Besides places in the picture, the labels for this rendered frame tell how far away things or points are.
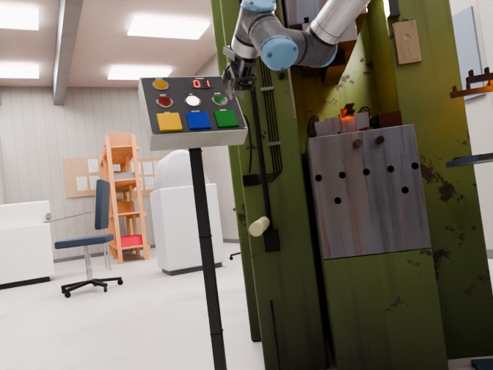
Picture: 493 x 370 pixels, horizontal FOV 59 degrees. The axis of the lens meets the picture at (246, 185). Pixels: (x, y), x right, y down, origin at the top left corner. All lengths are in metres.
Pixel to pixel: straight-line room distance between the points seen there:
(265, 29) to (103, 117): 9.35
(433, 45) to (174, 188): 3.74
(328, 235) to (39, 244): 5.35
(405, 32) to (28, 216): 5.66
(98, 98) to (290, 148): 8.90
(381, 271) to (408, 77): 0.79
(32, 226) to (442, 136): 5.59
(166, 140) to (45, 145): 8.77
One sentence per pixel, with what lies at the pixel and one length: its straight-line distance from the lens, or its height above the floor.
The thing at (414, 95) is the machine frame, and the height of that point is 1.06.
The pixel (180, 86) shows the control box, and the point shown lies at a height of 1.15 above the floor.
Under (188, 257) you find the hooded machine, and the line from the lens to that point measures 5.19.
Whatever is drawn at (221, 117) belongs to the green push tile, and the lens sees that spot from 1.55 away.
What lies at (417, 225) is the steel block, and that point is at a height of 0.55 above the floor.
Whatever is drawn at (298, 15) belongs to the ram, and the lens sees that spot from 1.82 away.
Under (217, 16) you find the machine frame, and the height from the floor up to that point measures 1.71.
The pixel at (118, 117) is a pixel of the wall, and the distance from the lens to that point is 10.48.
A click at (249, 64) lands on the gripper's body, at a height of 1.10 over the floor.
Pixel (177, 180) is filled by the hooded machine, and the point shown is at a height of 1.09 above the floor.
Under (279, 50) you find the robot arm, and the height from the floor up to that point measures 1.07.
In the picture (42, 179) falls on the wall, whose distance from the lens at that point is 10.10.
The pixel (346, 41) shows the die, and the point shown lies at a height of 1.27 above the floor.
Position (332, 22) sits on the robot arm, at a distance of 1.20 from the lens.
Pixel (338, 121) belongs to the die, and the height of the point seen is 0.97.
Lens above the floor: 0.70
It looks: 3 degrees up
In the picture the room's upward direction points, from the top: 7 degrees counter-clockwise
